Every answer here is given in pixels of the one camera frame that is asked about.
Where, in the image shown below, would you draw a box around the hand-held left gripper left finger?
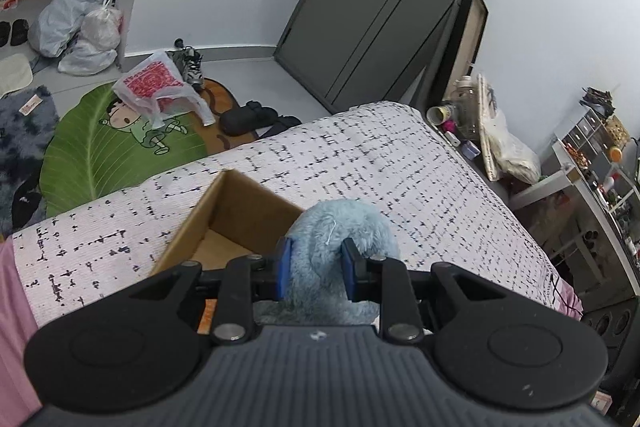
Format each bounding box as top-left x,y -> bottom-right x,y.
127,237 -> 293,346

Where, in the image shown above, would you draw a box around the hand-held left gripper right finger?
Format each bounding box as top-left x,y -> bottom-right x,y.
341,237 -> 517,345

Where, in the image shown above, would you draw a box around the fluffy light blue plush toy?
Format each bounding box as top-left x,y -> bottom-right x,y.
254,200 -> 402,329

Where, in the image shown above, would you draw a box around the brown cardboard box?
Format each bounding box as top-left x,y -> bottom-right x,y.
149,169 -> 306,279

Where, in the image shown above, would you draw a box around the white black-patterned bedspread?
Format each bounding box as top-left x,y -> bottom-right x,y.
12,100 -> 569,334

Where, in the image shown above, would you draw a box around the black slippers pair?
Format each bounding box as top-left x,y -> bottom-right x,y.
219,100 -> 304,141

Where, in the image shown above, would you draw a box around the orange round floor mat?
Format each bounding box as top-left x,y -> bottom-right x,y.
192,77 -> 262,154

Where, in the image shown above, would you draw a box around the paper cup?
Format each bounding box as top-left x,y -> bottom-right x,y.
425,104 -> 456,126

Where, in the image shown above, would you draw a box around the beige canvas board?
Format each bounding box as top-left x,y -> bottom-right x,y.
474,73 -> 502,182

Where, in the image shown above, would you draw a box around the clear water bottle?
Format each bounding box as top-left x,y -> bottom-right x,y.
451,75 -> 484,141

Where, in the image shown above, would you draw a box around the translucent plastic bag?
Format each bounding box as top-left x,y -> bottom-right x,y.
492,106 -> 544,184

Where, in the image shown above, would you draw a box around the grey sneakers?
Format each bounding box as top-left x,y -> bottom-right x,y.
166,37 -> 206,91

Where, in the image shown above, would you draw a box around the green leaf cartoon rug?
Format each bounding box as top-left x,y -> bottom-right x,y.
38,79 -> 222,219

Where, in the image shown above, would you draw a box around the white pink-printed plastic bag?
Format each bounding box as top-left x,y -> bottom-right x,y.
112,49 -> 217,130

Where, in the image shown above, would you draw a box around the white desk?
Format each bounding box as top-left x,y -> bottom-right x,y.
509,141 -> 640,299

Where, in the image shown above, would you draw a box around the grey door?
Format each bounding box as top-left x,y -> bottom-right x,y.
273,0 -> 527,116

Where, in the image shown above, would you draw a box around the black framed picture board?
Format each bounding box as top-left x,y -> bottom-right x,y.
424,0 -> 489,111

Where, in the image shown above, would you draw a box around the black crate with round holes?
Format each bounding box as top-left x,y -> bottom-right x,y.
581,297 -> 640,400

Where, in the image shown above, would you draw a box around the grey drawer organizer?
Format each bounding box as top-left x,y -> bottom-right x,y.
559,109 -> 614,158

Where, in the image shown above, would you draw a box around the pink bed sheet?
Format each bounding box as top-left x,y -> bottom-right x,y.
0,236 -> 584,414

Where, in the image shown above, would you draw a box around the grey tie-dye shaggy rug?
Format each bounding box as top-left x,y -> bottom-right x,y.
0,85 -> 56,239

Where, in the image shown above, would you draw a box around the white tied garbage bag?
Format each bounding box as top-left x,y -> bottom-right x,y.
57,4 -> 125,78

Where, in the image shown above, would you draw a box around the wicker basket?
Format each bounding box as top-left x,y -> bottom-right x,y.
604,115 -> 632,148

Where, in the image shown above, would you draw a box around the white floor mat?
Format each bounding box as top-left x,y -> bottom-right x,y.
0,52 -> 34,98

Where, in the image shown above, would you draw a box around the grey garbage bag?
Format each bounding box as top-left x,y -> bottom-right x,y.
27,0 -> 111,58

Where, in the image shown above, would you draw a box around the black shoes pair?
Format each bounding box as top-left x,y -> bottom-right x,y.
0,19 -> 31,48

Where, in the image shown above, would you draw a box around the black cable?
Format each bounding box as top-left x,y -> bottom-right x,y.
549,266 -> 584,314

